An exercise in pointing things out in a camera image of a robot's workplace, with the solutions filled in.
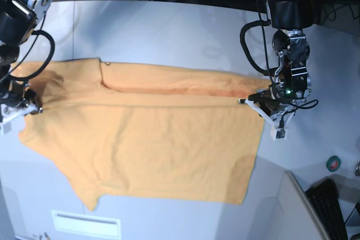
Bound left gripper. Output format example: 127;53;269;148
249;67;311;103

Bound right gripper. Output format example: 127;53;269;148
1;82;37;114

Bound orange t-shirt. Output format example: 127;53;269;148
19;59;268;210

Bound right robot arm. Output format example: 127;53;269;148
1;0;55;119

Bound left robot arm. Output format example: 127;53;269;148
240;0;313;111

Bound green tape roll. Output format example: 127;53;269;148
326;156;341;173

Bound black keyboard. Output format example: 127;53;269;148
305;178;348;240

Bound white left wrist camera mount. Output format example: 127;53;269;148
238;99;295;141

